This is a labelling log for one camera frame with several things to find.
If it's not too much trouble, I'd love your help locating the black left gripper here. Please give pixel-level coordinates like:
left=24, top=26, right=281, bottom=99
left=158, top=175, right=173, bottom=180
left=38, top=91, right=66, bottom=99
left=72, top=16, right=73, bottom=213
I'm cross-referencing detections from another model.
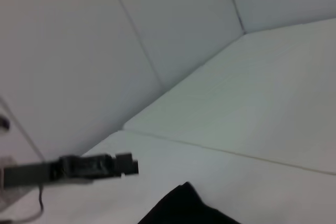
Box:
left=3, top=152, right=140, bottom=188

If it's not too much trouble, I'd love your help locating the black shirt with FREE print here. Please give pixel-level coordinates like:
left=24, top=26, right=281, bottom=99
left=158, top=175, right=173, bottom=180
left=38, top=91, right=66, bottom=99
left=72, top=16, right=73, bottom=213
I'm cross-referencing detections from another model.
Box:
left=137, top=181, right=243, bottom=224

